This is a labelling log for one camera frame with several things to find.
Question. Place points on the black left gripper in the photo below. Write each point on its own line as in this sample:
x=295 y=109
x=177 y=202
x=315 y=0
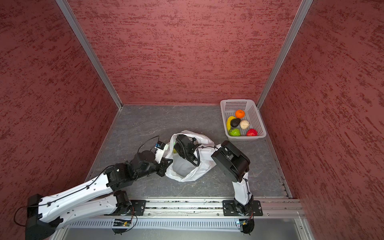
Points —
x=164 y=164

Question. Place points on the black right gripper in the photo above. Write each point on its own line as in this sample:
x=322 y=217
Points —
x=177 y=146

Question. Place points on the white plastic bag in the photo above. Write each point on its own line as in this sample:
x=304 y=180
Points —
x=183 y=171

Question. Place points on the green fruit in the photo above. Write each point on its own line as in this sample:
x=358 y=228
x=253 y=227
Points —
x=235 y=132

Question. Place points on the yellow banana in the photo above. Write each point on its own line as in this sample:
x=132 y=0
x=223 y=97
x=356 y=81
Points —
x=229 y=126

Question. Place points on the dark avocado fruit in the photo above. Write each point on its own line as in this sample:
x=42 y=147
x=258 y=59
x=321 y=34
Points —
x=234 y=123

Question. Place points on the beige ginger root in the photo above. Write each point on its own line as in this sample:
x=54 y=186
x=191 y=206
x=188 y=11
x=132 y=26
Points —
x=244 y=124

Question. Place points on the orange fruit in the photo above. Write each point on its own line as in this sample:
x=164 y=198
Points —
x=239 y=114

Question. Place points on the red fruit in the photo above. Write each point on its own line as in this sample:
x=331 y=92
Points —
x=252 y=133

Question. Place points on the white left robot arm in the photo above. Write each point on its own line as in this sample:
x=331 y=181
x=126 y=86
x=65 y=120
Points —
x=102 y=195

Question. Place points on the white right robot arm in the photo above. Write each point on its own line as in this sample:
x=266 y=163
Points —
x=235 y=165

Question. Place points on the white perforated plastic basket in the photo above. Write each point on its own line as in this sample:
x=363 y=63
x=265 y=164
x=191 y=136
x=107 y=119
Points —
x=252 y=115

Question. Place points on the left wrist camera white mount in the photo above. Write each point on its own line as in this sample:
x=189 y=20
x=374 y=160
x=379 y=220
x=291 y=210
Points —
x=160 y=149

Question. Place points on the aluminium front mounting rail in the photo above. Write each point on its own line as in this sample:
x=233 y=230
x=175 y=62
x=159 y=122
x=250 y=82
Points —
x=212 y=208

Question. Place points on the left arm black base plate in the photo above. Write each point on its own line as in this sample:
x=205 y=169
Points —
x=138 y=207

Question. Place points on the white slotted cable duct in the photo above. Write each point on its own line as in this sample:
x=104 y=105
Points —
x=168 y=224

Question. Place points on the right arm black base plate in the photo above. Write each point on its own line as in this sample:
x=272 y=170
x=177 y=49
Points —
x=234 y=208

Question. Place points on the aluminium right corner post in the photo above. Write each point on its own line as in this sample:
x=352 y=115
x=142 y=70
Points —
x=290 y=37

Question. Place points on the aluminium corner post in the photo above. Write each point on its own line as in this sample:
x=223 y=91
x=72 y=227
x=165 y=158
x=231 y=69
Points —
x=290 y=37
x=81 y=36

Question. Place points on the aluminium left corner post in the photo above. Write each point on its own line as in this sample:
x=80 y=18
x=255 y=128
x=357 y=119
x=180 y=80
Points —
x=81 y=36

